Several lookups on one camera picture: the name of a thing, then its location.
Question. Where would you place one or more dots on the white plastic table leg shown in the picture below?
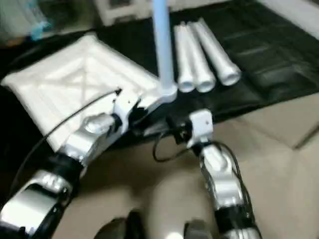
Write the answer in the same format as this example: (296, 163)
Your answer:
(217, 55)
(183, 59)
(163, 55)
(198, 59)

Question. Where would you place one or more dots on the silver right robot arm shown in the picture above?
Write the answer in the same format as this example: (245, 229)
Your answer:
(222, 179)

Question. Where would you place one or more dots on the light blue hanger hook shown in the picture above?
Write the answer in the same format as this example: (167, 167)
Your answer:
(40, 25)

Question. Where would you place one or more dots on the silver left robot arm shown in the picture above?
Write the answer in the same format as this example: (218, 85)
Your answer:
(75, 149)

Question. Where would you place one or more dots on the black left robot foot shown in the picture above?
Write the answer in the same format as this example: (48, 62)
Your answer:
(119, 228)

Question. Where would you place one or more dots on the black robot foot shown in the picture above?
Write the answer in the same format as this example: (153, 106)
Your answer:
(199, 230)
(119, 228)

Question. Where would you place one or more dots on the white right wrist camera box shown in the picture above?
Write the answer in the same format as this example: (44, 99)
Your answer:
(200, 127)

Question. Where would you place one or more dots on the black work mat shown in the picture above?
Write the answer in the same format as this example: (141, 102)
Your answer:
(259, 55)

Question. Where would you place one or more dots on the white plastic table top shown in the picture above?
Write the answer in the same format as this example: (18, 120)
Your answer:
(75, 84)

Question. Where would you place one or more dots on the black right robot foot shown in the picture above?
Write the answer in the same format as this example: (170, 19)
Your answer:
(199, 230)

